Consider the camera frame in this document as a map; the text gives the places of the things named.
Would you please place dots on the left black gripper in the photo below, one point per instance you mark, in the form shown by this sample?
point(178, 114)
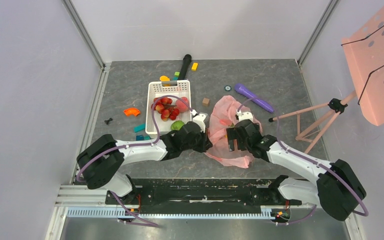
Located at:
point(206, 143)

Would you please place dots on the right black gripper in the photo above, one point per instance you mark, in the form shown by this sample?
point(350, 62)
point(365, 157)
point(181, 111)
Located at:
point(233, 139)

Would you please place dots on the green fake fruit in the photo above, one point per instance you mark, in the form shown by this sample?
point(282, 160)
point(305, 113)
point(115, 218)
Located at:
point(176, 125)

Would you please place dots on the pink fake peach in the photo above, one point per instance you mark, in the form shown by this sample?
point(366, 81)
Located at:
point(183, 104)

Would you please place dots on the pink plastic bag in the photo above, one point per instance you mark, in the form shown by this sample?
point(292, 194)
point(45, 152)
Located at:
point(223, 116)

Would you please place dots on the red fake fruit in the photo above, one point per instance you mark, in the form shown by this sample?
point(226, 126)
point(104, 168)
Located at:
point(166, 108)

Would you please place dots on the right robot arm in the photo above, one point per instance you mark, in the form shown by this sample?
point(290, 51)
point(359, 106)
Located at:
point(333, 186)

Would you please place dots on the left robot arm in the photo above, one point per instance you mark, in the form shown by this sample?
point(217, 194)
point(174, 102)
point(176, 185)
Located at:
point(99, 163)

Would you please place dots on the brown wooden cube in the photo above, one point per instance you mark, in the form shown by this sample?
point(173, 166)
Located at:
point(206, 102)

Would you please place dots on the white plastic basket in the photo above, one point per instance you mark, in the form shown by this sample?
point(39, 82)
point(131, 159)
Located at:
point(175, 91)

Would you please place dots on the purple toy bat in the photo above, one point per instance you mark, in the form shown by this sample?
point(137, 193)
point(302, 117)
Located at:
point(243, 90)

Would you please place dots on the teal long block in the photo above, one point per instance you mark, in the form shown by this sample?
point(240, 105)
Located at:
point(139, 128)

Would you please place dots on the small round disc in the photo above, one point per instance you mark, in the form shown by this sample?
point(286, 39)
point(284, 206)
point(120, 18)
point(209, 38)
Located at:
point(227, 88)

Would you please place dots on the blue block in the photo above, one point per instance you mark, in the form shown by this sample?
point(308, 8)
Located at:
point(139, 138)

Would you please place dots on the orange curved piece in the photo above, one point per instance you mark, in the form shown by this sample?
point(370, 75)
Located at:
point(132, 112)

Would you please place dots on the orange yellow toy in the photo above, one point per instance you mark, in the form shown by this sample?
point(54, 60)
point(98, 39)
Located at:
point(165, 80)

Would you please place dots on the yellow block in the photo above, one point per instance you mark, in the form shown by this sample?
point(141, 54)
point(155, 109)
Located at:
point(194, 66)

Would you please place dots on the black cylinder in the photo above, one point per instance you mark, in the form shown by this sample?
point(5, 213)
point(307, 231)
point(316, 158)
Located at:
point(186, 61)

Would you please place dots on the small black piece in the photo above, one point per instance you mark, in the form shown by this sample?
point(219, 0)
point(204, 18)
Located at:
point(108, 121)

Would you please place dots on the pink music stand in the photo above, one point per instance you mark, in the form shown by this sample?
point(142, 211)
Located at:
point(364, 53)

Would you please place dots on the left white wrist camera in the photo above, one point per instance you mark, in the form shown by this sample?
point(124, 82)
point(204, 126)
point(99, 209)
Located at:
point(202, 119)

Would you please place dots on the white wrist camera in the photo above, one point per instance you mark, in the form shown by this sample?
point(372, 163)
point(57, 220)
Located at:
point(202, 119)
point(242, 116)

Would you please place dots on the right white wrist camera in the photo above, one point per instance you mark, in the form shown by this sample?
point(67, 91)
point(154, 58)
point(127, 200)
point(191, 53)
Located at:
point(242, 116)

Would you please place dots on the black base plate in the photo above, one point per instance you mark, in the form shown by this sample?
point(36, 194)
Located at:
point(203, 195)

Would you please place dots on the white cable duct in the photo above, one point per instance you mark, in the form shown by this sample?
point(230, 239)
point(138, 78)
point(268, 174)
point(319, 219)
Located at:
point(120, 213)

